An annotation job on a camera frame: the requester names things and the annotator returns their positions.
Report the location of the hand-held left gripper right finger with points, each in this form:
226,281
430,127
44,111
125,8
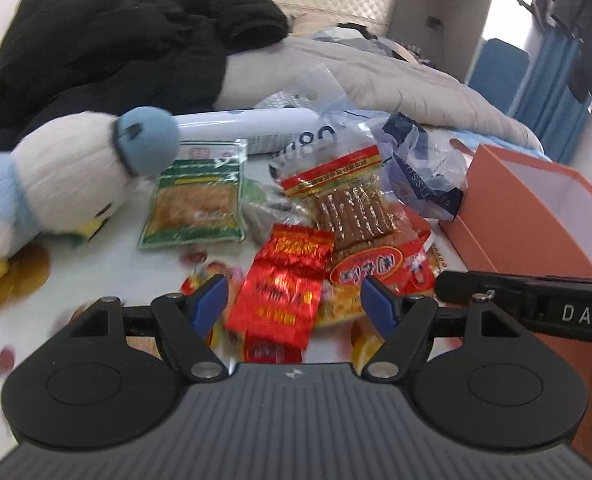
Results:
376,302

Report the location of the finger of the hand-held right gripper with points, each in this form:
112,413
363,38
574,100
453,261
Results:
461,284

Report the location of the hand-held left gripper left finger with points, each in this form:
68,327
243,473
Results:
210,296

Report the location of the orange red snack packet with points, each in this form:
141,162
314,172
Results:
376,265

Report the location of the red foil snack packet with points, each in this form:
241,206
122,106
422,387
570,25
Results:
276,290

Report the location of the pink cardboard box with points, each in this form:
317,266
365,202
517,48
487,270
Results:
501,220

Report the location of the silver grey snack packet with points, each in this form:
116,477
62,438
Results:
266,210

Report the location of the green snack packet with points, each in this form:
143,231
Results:
191,205

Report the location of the spicy strips packet red label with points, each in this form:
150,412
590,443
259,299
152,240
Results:
356,210

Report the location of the fruit printed tablecloth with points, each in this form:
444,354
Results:
101,270

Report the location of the clear blue printed plastic bag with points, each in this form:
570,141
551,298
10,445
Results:
416,160

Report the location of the white tube package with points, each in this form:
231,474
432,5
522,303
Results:
236,125

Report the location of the blue white plush penguin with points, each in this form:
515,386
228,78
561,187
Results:
61,170

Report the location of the blue chair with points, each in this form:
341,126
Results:
496,75

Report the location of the blue curtain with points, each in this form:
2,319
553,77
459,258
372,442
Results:
556,90

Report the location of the grey blanket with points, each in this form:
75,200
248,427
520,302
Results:
376,70

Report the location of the black jacket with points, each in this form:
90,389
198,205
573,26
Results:
126,45

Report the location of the dark hanging clothes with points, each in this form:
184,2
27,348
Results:
591,35

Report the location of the white desk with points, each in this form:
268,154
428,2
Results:
426,0

